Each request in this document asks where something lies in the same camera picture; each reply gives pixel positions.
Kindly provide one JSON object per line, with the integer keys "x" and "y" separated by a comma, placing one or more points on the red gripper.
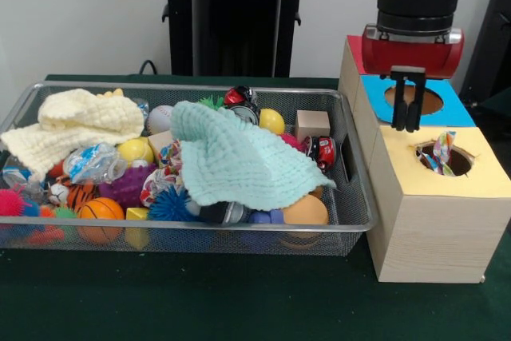
{"x": 411, "y": 55}

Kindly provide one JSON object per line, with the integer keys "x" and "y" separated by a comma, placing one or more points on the colourful polka dot cloth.
{"x": 441, "y": 153}

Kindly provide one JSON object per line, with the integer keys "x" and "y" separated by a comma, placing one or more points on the shallow clear mesh bin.
{"x": 353, "y": 197}

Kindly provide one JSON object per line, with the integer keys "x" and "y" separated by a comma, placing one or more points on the wooden box with three holes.
{"x": 431, "y": 229}

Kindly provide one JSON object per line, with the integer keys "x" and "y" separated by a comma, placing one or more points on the small wooden cube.
{"x": 311, "y": 125}

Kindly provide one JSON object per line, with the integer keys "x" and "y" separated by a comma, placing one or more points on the black chair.
{"x": 491, "y": 37}

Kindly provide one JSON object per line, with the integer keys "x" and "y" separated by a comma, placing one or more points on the yellow ball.
{"x": 271, "y": 121}
{"x": 136, "y": 151}

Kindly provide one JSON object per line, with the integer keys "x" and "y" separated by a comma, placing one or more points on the peach orange ball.
{"x": 305, "y": 212}

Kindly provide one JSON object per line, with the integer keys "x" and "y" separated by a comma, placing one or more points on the mint green cloth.
{"x": 239, "y": 157}

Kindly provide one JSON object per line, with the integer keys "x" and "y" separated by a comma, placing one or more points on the green spiky ball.
{"x": 211, "y": 103}

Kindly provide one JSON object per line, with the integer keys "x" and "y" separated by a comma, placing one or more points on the white toy baseball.
{"x": 160, "y": 120}

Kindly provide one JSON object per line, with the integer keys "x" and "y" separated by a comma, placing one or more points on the orange toy basketball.
{"x": 102, "y": 212}

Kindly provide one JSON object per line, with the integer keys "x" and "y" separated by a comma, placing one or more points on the cream yellow cloth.
{"x": 80, "y": 121}

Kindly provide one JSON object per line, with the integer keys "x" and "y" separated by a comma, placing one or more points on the pink spiky ball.
{"x": 9, "y": 202}

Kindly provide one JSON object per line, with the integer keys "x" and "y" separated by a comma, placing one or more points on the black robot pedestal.
{"x": 231, "y": 21}

